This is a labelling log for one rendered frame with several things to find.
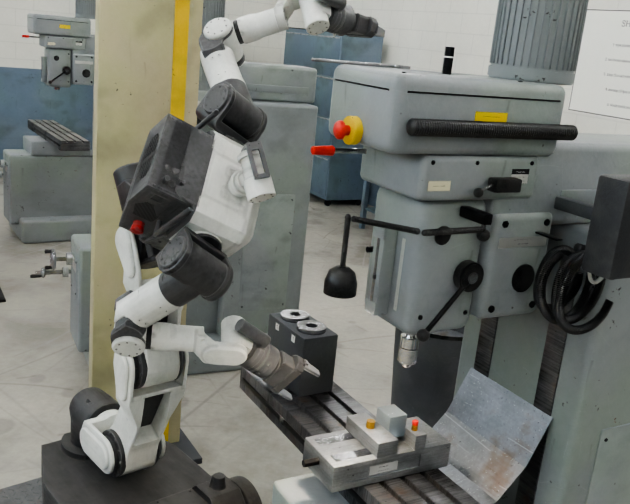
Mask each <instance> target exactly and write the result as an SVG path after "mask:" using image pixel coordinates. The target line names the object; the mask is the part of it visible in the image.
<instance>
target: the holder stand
mask: <svg viewBox="0 0 630 504"><path fill-rule="evenodd" d="M268 335H269V336H270V337H271V341H270V344H271V345H273V346H274V347H276V348H277V349H278V350H279V351H283V352H285V353H286V354H288V355H290V356H292V355H298V356H300V357H301V358H303V359H306V360H307V361H308V363H310V364H311V365H312V366H314V367H315V368H316V369H318V370H319V373H320V376H319V377H317V376H315V375H313V374H311V373H309V372H307V371H306V370H303V372H302V373H301V374H300V375H299V376H298V377H297V378H296V379H294V380H293V381H292V382H291V383H290V384H289V385H287V386H286V387H288V388H289V389H290V390H291V391H292V392H293V393H294V394H296V395H297V396H298V397H301V396H307V395H312V394H318V393H323V392H329V391H332V385H333V376H334V367H335V358H336V349H337V340H338V334H336V333H335V332H333V331H332V330H330V329H329V328H327V327H326V325H325V324H324V323H322V322H319V321H317V320H316V319H314V318H313V317H311V316H310V314H309V313H308V312H305V311H303V310H299V309H287V310H283V311H282V312H280V313H271V314H269V326H268Z"/></svg>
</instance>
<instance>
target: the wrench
mask: <svg viewBox="0 0 630 504"><path fill-rule="evenodd" d="M311 61H314V62H325V63H337V64H350V65H362V66H375V67H388V68H398V69H410V67H411V66H403V65H395V64H381V63H374V62H373V63H370V62H358V61H346V60H334V59H321V58H311Z"/></svg>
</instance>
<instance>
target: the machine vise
mask: <svg viewBox="0 0 630 504"><path fill-rule="evenodd" d="M414 419H416V420H418V421H419V423H418V430H417V431H412V430H411V427H412V420H414ZM396 438H397V439H398V446H397V453H396V454H393V455H388V456H384V457H379V458H376V457H375V456H374V455H373V454H372V453H371V452H370V451H369V450H368V449H366V448H365V447H364V446H363V445H362V444H361V443H360V442H359V441H358V440H357V439H356V438H355V437H353V436H352V435H351V434H350V433H349V432H348V431H347V430H342V431H337V432H331V433H326V434H321V435H315V436H310V437H306V438H305V442H304V452H303V460H305V459H310V458H315V457H318V458H319V461H320V462H319V465H314V466H310V467H308V468H309V469H310V470H311V471H312V472H313V473H314V474H315V476H316V477H317V478H318V479H319V480H320V481H321V482H322V483H323V484H324V485H325V486H326V488H327V489H328V490H329V491H330V492H331V493H333V492H337V491H342V490H346V489H350V488H355V487H359V486H363V485H368V484H372V483H376V482H381V481H385V480H389V479H393V478H398V477H402V476H406V475H411V474H415V473H419V472H424V471H428V470H432V469H437V468H441V467H445V466H447V464H448V458H449V452H450V446H451V443H450V442H449V441H448V440H447V439H446V438H444V437H443V436H442V435H440V434H439V433H438V432H437V431H435V430H434V429H433V428H431V427H430V426H429V425H428V424H426V423H425V422H424V421H422V420H421V419H420V418H419V417H411V418H407V421H406V428H405V435H404V436H401V437H396Z"/></svg>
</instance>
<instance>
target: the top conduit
mask: <svg viewBox="0 0 630 504"><path fill-rule="evenodd" d="M406 130H407V133H408V134H409V135H410V136H425V137H426V136H428V137H463V138H498V139H533V140H570V141H573V140H575V139H576V138H577V136H578V129H577V127H576V126H575V125H562V124H561V125H560V124H536V123H514V122H490V121H489V122H488V121H466V120H464V121H463V120H442V119H441V120H440V119H418V118H417V119H416V118H411V119H410V120H409V121H408V122H407V125H406Z"/></svg>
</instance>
